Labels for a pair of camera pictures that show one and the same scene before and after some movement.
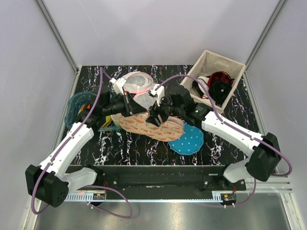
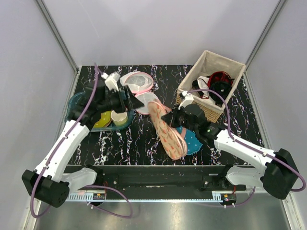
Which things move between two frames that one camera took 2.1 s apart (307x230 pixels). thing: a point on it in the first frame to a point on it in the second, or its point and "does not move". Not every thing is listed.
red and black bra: (219, 86) does not move
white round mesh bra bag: (140, 83) does not move
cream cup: (115, 118) does not move
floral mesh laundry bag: (172, 129) to (173, 139)
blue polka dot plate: (191, 140) does not move
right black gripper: (154, 119) to (171, 118)
